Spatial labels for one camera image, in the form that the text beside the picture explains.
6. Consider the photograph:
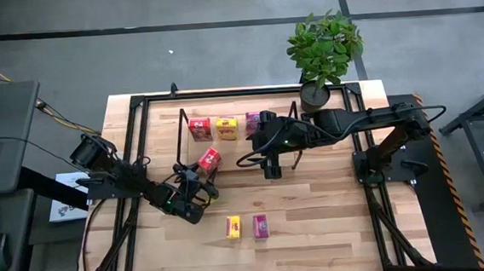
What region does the yellow Corn Pops cereal box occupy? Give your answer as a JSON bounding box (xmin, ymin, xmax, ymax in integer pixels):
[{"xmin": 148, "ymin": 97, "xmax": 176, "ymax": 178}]
[
  {"xmin": 224, "ymin": 214, "xmax": 243, "ymax": 241},
  {"xmin": 214, "ymin": 115, "xmax": 240, "ymax": 142}
]

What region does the wooden shelf black metal frame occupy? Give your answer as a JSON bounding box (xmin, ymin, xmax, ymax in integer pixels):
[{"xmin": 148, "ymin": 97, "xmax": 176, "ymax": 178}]
[{"xmin": 174, "ymin": 100, "xmax": 305, "ymax": 180}]

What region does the red Froot Loops cereal box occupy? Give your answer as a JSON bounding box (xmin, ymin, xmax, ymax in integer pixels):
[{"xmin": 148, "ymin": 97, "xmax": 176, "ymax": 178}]
[
  {"xmin": 195, "ymin": 147, "xmax": 224, "ymax": 176},
  {"xmin": 187, "ymin": 116, "xmax": 213, "ymax": 143}
]

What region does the green potted plant black pot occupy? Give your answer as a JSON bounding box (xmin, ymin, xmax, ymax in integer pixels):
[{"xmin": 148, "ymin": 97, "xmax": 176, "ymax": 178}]
[{"xmin": 283, "ymin": 7, "xmax": 369, "ymax": 116}]

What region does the dark metal stand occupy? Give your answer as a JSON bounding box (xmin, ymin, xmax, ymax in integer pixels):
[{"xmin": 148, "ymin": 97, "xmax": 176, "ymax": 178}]
[{"xmin": 435, "ymin": 76, "xmax": 484, "ymax": 216}]

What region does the white paper sheet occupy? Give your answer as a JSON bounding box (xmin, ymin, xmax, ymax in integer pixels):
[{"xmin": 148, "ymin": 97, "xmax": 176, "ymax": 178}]
[{"xmin": 46, "ymin": 170, "xmax": 94, "ymax": 224}]

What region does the black metal table frame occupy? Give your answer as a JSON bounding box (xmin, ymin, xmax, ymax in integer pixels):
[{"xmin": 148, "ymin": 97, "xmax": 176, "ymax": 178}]
[{"xmin": 68, "ymin": 74, "xmax": 438, "ymax": 271}]

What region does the grey desk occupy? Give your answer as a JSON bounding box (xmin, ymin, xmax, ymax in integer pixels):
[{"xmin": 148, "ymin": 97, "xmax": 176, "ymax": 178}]
[{"xmin": 0, "ymin": 79, "xmax": 54, "ymax": 271}]

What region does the black keyboard cable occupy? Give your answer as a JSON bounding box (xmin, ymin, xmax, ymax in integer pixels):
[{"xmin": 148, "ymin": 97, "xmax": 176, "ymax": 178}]
[{"xmin": 0, "ymin": 130, "xmax": 77, "ymax": 173}]

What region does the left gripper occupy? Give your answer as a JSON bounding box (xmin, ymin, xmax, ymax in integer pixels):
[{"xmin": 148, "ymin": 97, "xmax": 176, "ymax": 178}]
[{"xmin": 154, "ymin": 159, "xmax": 223, "ymax": 228}]

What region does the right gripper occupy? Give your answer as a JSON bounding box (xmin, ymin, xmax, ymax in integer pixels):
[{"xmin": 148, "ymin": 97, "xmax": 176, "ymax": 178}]
[{"xmin": 247, "ymin": 107, "xmax": 315, "ymax": 182}]

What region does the purple Raisin Bran cereal box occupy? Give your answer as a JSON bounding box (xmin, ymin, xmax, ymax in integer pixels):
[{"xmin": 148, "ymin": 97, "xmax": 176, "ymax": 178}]
[
  {"xmin": 252, "ymin": 213, "xmax": 272, "ymax": 241},
  {"xmin": 244, "ymin": 110, "xmax": 263, "ymax": 136}
]

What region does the black mat hazard stripe edge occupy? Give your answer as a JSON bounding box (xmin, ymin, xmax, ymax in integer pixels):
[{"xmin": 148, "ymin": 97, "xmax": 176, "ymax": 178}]
[{"xmin": 386, "ymin": 89, "xmax": 484, "ymax": 271}]

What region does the black metal beam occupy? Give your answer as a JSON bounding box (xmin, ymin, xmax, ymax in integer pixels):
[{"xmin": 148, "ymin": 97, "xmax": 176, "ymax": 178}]
[{"xmin": 16, "ymin": 162, "xmax": 90, "ymax": 216}]

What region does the black cable bundle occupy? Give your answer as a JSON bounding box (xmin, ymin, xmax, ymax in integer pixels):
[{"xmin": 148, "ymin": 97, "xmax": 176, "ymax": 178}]
[{"xmin": 34, "ymin": 95, "xmax": 106, "ymax": 145}]

